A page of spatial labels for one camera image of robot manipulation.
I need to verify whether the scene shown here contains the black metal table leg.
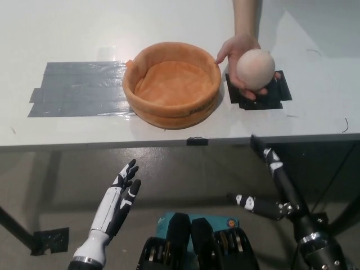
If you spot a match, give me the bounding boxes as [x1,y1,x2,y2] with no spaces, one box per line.
[0,206,39,250]

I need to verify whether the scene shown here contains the small black tape strip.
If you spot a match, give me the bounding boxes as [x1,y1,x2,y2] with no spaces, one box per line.
[187,137,209,146]

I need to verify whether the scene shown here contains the black tape square patch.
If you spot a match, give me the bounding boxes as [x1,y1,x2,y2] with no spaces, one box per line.
[224,70,293,111]

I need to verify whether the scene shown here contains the orange plush round basket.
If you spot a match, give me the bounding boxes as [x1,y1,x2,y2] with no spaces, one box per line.
[122,41,223,131]

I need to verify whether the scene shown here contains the cream round plush dumpling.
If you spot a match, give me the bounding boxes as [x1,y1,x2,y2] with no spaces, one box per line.
[236,49,275,91]

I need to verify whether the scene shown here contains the black teal robot torso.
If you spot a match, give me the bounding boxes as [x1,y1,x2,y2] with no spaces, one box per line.
[137,211,261,270]

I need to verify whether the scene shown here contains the grey duct tape patch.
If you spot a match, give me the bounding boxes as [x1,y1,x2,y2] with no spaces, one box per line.
[27,61,138,118]

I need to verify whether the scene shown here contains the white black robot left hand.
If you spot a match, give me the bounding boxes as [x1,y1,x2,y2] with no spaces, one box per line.
[73,159,142,253]

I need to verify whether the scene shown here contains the person's bare hand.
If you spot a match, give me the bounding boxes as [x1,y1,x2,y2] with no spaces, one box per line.
[215,33,282,101]

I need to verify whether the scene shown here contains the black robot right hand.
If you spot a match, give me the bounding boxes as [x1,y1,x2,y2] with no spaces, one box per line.
[227,134,319,243]

